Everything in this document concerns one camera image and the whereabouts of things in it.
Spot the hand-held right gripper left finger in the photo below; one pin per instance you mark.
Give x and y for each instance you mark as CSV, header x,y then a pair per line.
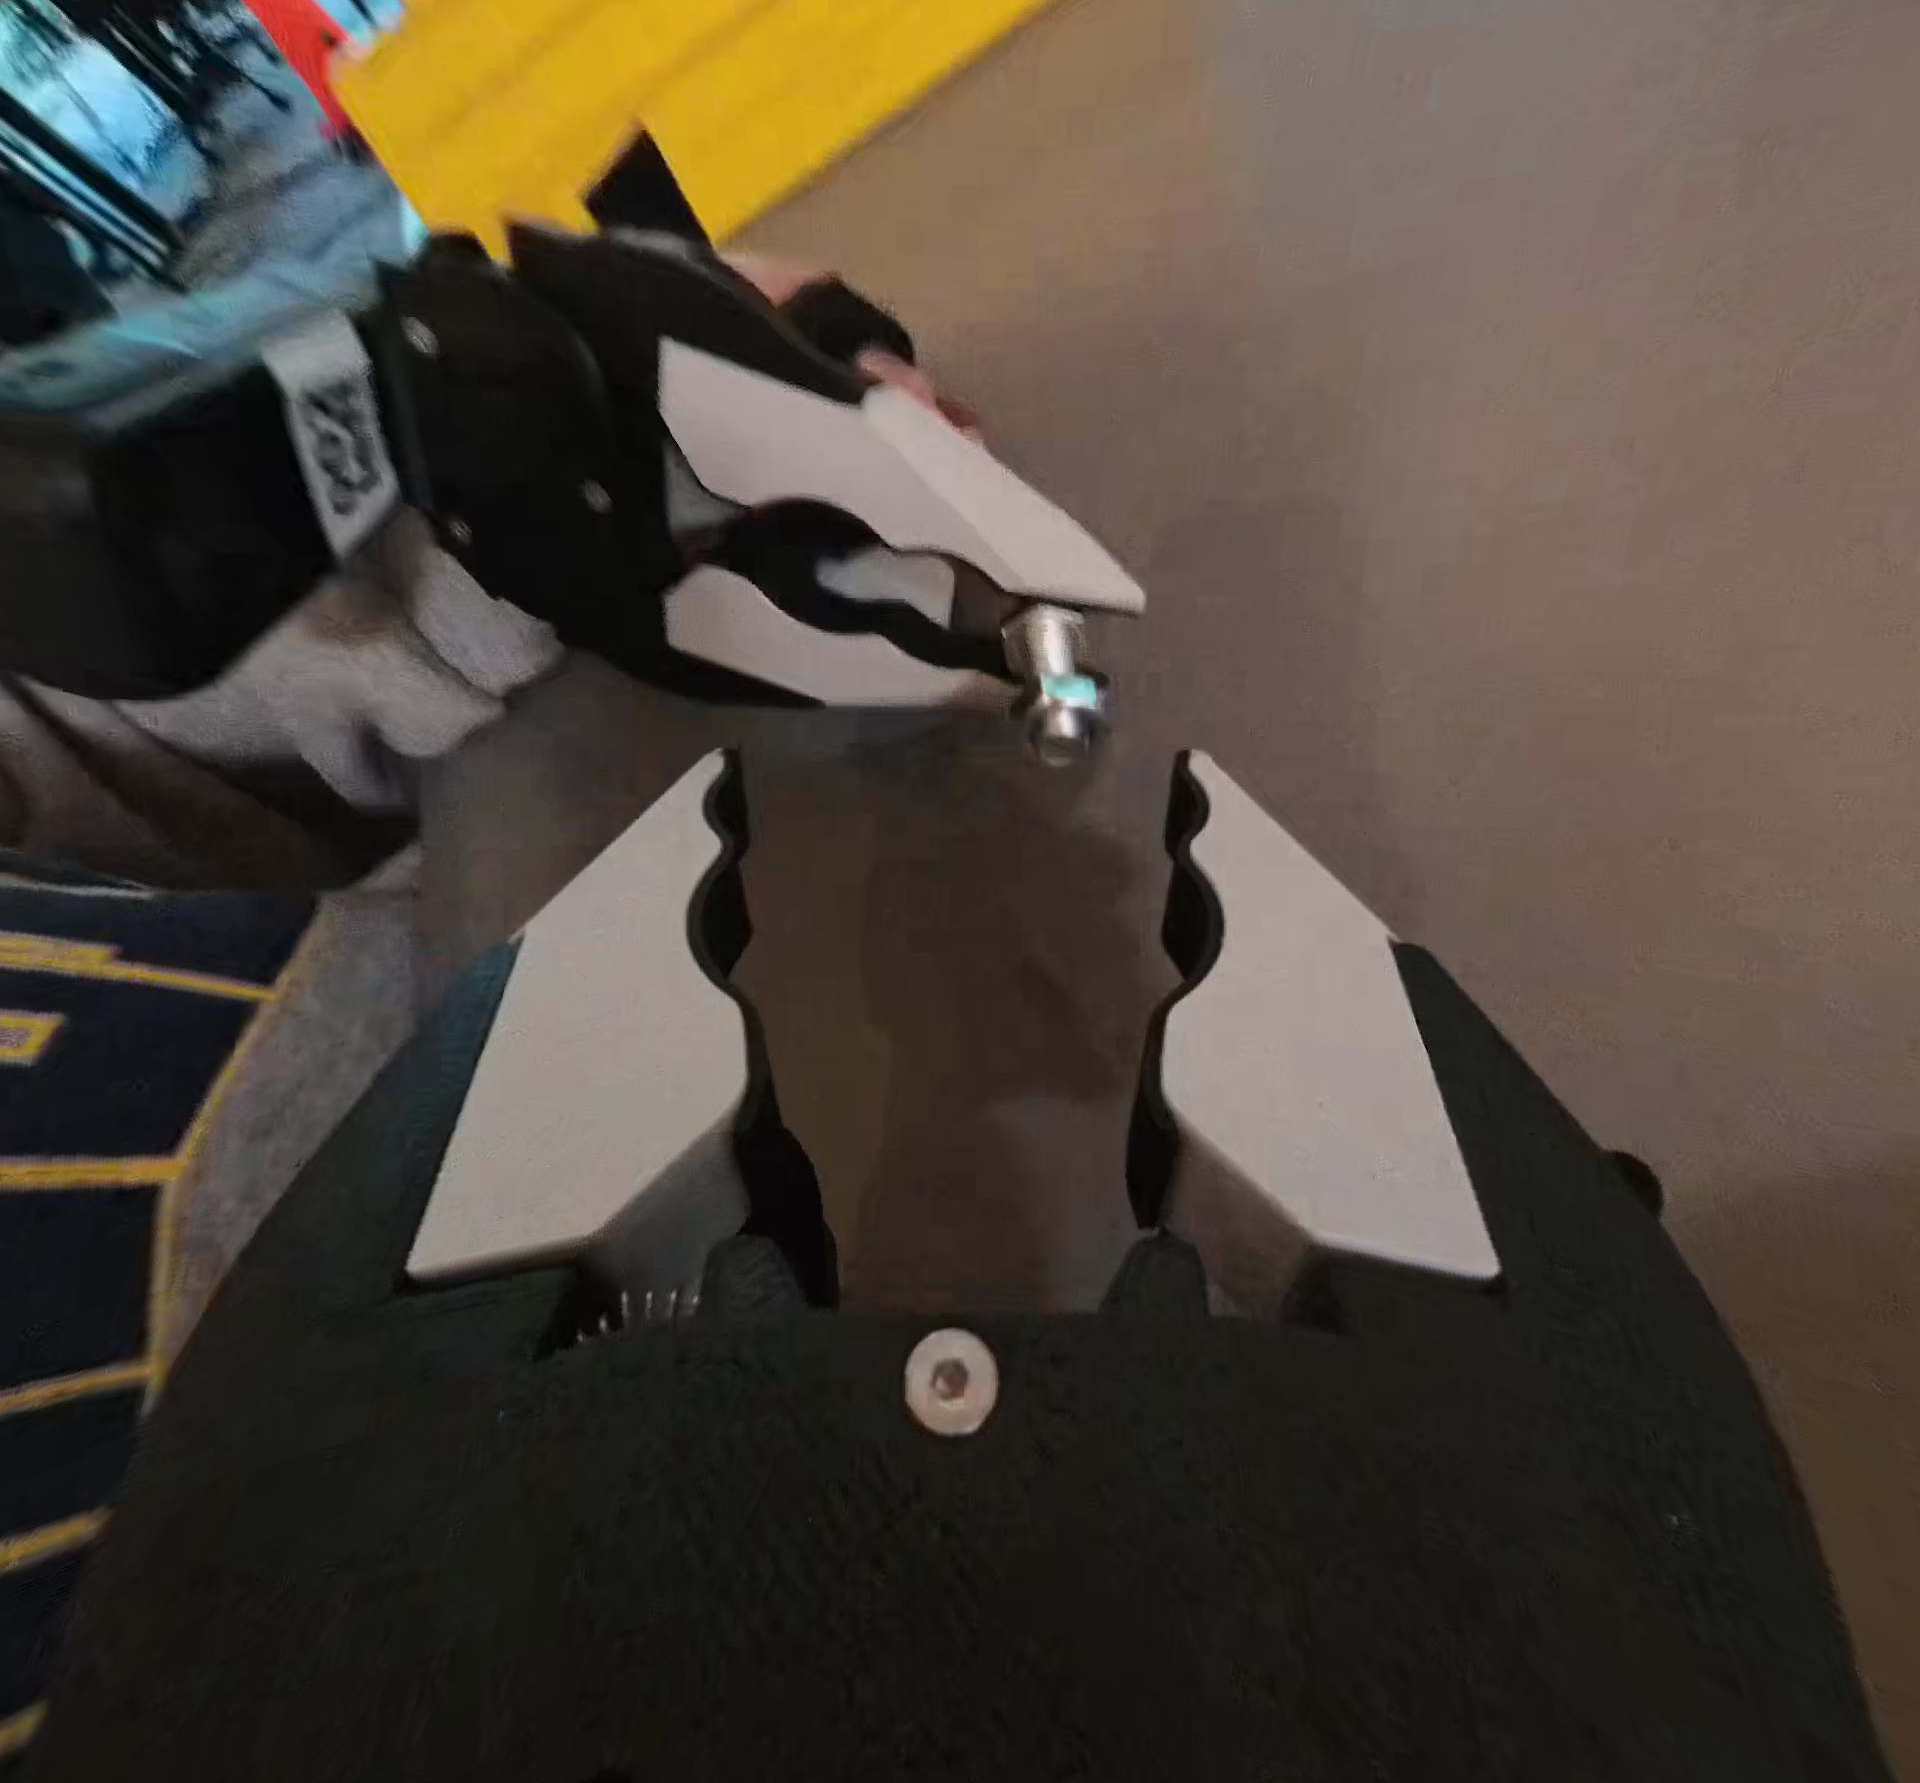
x,y
600,1062

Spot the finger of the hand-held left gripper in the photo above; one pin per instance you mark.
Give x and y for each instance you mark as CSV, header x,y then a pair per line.
x,y
749,651
840,464

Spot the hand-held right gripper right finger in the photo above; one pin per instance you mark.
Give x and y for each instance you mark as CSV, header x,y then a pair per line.
x,y
1321,1080

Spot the silver bolt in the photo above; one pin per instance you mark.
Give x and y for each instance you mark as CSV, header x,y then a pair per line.
x,y
1063,737

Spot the silver hex nut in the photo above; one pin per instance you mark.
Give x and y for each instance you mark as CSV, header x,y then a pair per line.
x,y
1073,692

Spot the yellow plastic bin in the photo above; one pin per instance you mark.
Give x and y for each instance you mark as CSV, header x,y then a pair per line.
x,y
677,13

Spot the person's left forearm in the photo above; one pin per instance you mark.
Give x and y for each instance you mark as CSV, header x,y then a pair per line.
x,y
375,672

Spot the person's left hand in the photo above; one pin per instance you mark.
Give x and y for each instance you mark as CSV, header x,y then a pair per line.
x,y
927,392

